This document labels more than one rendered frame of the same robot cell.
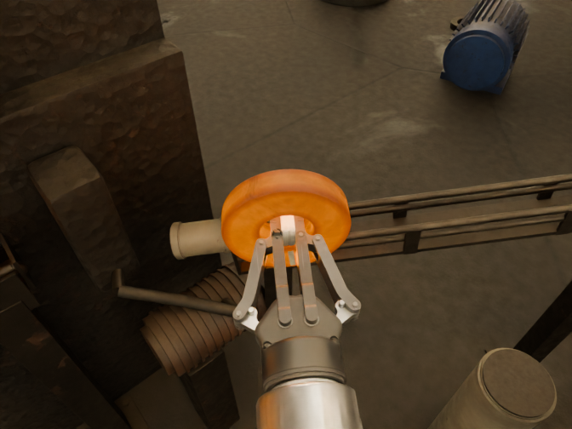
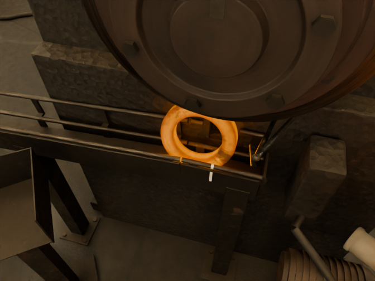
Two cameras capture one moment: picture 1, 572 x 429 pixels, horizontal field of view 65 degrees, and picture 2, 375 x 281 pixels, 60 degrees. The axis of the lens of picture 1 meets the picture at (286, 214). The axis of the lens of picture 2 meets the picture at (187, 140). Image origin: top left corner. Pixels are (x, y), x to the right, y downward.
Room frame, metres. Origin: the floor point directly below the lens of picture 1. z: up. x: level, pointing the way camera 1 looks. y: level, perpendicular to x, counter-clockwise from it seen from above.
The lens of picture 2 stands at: (-0.01, 0.15, 1.34)
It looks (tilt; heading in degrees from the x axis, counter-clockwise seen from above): 51 degrees down; 55
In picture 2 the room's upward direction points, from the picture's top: straight up
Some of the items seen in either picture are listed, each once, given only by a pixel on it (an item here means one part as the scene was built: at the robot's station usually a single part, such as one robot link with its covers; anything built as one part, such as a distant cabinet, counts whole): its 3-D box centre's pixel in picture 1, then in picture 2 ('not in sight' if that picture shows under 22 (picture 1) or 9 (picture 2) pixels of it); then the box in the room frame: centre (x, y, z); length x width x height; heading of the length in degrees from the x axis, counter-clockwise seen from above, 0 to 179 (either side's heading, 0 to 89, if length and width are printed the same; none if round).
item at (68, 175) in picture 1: (88, 222); (311, 182); (0.47, 0.32, 0.68); 0.11 x 0.08 x 0.24; 40
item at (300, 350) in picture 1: (300, 342); not in sight; (0.19, -0.01, 0.83); 0.09 x 0.08 x 0.07; 5
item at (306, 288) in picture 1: (305, 279); not in sight; (0.26, -0.02, 0.83); 0.11 x 0.01 x 0.04; 3
